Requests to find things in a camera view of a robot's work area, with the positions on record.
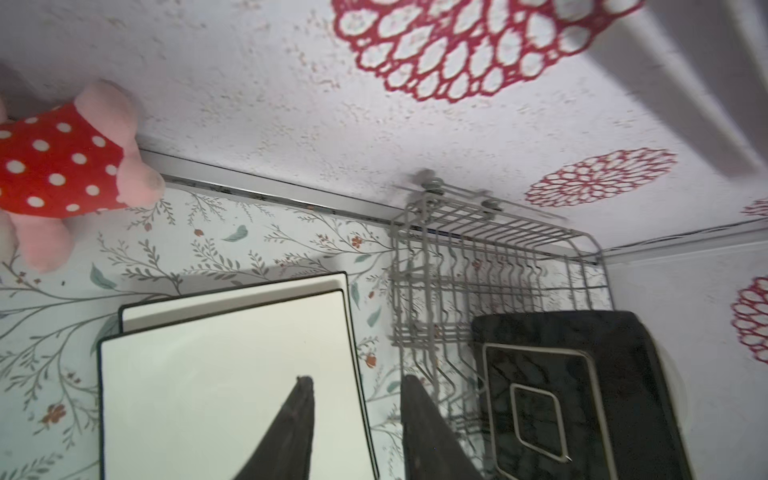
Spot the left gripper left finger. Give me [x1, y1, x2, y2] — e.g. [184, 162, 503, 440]
[234, 376, 315, 480]

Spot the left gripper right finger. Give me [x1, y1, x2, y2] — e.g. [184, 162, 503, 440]
[400, 375, 482, 480]

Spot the pink pig plush toy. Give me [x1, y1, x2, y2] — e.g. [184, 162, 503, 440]
[1, 81, 165, 273]

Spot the grey wire dish rack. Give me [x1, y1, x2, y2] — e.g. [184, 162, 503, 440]
[390, 169, 614, 479]

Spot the grey wall shelf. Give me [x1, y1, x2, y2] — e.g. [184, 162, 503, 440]
[588, 1, 767, 181]

